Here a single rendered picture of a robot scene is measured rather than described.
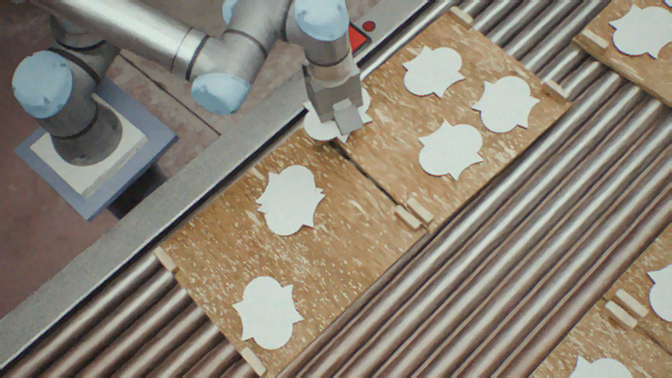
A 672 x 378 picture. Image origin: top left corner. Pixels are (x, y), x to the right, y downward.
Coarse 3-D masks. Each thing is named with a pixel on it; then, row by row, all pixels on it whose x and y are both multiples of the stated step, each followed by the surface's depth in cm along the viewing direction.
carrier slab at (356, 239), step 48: (288, 144) 138; (240, 192) 134; (336, 192) 132; (192, 240) 130; (240, 240) 129; (288, 240) 129; (336, 240) 128; (384, 240) 127; (192, 288) 126; (240, 288) 125; (336, 288) 124; (240, 336) 121
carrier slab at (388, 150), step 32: (448, 32) 146; (384, 64) 144; (480, 64) 142; (512, 64) 141; (384, 96) 140; (416, 96) 140; (448, 96) 139; (480, 96) 138; (544, 96) 137; (384, 128) 137; (416, 128) 136; (480, 128) 135; (544, 128) 134; (384, 160) 134; (416, 160) 133; (416, 192) 130; (448, 192) 130
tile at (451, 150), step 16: (448, 128) 135; (464, 128) 134; (432, 144) 133; (448, 144) 133; (464, 144) 133; (480, 144) 133; (432, 160) 132; (448, 160) 132; (464, 160) 131; (480, 160) 131
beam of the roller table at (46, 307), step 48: (384, 0) 154; (432, 0) 154; (288, 96) 145; (240, 144) 141; (192, 192) 137; (96, 240) 134; (144, 240) 134; (48, 288) 131; (96, 288) 131; (0, 336) 128; (48, 336) 130
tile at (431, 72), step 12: (444, 48) 143; (420, 60) 142; (432, 60) 142; (444, 60) 142; (456, 60) 141; (408, 72) 141; (420, 72) 141; (432, 72) 141; (444, 72) 140; (456, 72) 140; (408, 84) 140; (420, 84) 140; (432, 84) 139; (444, 84) 139; (420, 96) 139
